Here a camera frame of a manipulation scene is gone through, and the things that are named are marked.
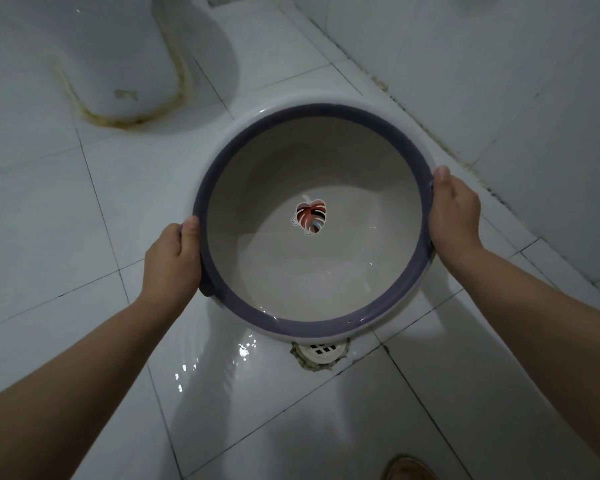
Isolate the person's left hand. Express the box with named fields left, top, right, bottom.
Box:
left=138, top=216, right=202, bottom=313

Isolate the person's right hand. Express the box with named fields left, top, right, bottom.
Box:
left=428, top=166, right=484, bottom=271

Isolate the white basin with purple rim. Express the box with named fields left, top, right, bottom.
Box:
left=186, top=97, right=440, bottom=343

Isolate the person's left forearm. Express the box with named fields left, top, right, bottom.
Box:
left=0, top=295, right=168, bottom=480

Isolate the person's right forearm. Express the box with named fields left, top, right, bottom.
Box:
left=447, top=245, right=600, bottom=475

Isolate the white floor drain cover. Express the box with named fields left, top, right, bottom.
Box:
left=291, top=339, right=351, bottom=371

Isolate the white toilet base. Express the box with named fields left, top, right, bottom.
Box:
left=55, top=0, right=238, bottom=128

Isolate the brown slipper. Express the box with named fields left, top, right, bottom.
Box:
left=384, top=456, right=438, bottom=480

